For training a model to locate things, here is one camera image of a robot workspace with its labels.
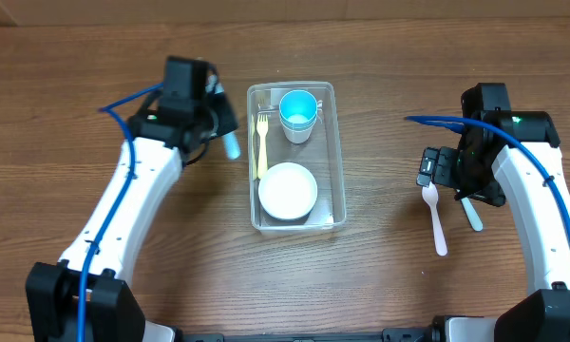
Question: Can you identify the light blue plastic fork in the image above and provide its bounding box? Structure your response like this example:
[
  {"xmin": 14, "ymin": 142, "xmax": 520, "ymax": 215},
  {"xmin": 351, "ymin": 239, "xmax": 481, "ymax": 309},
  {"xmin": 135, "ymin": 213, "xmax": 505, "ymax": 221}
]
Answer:
[{"xmin": 216, "ymin": 83, "xmax": 242, "ymax": 161}]

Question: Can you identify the green plastic fork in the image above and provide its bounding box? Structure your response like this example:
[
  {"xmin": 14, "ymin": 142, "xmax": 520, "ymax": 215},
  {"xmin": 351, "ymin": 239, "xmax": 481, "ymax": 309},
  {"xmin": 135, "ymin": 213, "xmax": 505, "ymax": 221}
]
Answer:
[{"xmin": 460, "ymin": 198, "xmax": 484, "ymax": 232}]

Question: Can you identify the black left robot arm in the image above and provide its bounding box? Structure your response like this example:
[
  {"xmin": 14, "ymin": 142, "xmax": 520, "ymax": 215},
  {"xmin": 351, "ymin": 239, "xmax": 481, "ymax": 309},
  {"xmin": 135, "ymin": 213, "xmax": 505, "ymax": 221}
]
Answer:
[{"xmin": 26, "ymin": 85, "xmax": 240, "ymax": 341}]

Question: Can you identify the blue plastic cup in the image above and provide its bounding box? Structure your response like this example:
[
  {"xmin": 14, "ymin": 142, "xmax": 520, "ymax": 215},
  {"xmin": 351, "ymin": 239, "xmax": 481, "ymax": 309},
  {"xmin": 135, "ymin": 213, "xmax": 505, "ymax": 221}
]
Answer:
[{"xmin": 279, "ymin": 89, "xmax": 318, "ymax": 126}]

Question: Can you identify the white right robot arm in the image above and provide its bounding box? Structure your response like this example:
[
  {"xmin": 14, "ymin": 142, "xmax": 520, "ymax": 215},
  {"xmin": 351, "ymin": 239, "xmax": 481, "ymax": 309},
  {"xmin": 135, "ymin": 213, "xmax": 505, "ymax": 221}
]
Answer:
[{"xmin": 413, "ymin": 110, "xmax": 570, "ymax": 341}]

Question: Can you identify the clear plastic container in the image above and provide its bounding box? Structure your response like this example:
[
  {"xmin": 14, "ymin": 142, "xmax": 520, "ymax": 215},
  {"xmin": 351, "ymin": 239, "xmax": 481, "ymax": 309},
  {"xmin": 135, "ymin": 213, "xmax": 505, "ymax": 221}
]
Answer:
[{"xmin": 247, "ymin": 81, "xmax": 347, "ymax": 234}]

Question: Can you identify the pink plastic spoon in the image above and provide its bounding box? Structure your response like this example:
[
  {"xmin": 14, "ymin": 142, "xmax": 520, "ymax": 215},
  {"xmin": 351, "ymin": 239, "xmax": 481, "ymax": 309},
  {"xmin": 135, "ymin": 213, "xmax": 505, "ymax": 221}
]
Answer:
[{"xmin": 422, "ymin": 182, "xmax": 447, "ymax": 257}]

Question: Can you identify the yellow plastic fork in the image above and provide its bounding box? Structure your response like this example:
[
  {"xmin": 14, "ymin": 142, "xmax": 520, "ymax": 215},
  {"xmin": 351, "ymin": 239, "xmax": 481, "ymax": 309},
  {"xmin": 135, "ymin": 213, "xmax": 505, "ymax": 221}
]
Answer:
[{"xmin": 256, "ymin": 113, "xmax": 269, "ymax": 179}]

